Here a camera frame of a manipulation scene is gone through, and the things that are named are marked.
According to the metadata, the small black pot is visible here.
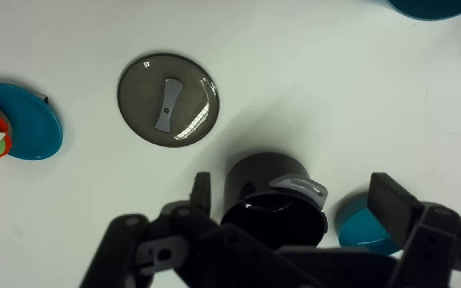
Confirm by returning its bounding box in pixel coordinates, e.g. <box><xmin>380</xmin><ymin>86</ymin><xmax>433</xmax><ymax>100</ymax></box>
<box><xmin>221</xmin><ymin>151</ymin><xmax>329</xmax><ymax>249</ymax></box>

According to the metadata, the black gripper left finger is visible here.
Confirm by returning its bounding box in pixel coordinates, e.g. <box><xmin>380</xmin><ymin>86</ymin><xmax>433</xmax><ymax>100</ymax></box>
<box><xmin>80</xmin><ymin>171</ymin><xmax>224</xmax><ymax>288</ymax></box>

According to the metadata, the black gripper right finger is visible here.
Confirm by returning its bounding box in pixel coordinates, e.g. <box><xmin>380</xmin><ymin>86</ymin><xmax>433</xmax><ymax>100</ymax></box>
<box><xmin>369</xmin><ymin>172</ymin><xmax>461</xmax><ymax>288</ymax></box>

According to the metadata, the blue frying pan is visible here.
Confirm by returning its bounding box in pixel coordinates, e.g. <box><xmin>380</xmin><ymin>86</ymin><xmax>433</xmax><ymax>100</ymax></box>
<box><xmin>333</xmin><ymin>191</ymin><xmax>401</xmax><ymax>254</ymax></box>

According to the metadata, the grey round pot lid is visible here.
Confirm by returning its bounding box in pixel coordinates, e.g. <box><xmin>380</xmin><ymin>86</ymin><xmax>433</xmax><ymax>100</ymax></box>
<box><xmin>117</xmin><ymin>52</ymin><xmax>220</xmax><ymax>147</ymax></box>

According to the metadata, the blue pot with handles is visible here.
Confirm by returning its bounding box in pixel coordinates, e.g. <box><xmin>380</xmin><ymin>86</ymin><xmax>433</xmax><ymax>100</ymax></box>
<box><xmin>386</xmin><ymin>0</ymin><xmax>461</xmax><ymax>20</ymax></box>

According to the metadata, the small blue plate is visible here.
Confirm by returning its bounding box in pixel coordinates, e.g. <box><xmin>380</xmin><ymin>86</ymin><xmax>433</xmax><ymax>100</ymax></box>
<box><xmin>0</xmin><ymin>81</ymin><xmax>64</xmax><ymax>159</ymax></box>

